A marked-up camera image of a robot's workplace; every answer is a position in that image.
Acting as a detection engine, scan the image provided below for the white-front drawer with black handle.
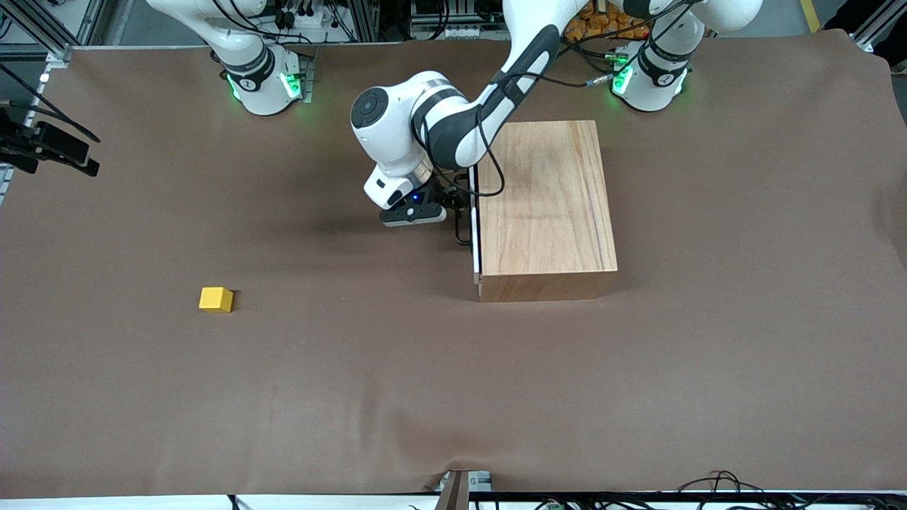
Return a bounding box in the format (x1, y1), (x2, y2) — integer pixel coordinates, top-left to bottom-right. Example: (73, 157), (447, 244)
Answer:
(453, 169), (485, 285)

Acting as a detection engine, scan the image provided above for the yellow wooden block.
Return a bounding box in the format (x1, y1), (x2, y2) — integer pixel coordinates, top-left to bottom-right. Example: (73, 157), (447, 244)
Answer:
(198, 287), (234, 313)

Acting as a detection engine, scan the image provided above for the wooden drawer cabinet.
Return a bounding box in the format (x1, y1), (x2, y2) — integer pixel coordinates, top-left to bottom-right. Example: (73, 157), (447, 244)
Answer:
(476, 120), (619, 303)

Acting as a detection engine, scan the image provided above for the white power strip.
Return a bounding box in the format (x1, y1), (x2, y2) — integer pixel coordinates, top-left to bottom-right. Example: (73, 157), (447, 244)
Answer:
(278, 6), (335, 30)

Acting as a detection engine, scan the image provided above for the bag of orange objects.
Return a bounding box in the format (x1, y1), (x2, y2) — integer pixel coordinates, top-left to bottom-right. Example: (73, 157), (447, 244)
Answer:
(563, 0), (654, 42)

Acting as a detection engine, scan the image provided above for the brown table cloth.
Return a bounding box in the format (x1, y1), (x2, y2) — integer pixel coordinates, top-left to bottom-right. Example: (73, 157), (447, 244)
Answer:
(0, 32), (907, 498)

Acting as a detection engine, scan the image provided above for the aluminium frame profile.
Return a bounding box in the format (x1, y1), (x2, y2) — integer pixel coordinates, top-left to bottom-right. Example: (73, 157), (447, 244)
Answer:
(849, 13), (907, 52)
(0, 0), (73, 63)

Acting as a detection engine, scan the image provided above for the metal table edge bracket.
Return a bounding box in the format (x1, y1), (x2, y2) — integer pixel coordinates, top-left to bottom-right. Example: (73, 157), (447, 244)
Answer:
(434, 470), (494, 510)

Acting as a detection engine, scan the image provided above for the black cable bundle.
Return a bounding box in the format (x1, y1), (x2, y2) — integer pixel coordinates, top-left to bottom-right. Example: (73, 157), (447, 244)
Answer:
(468, 470), (907, 510)

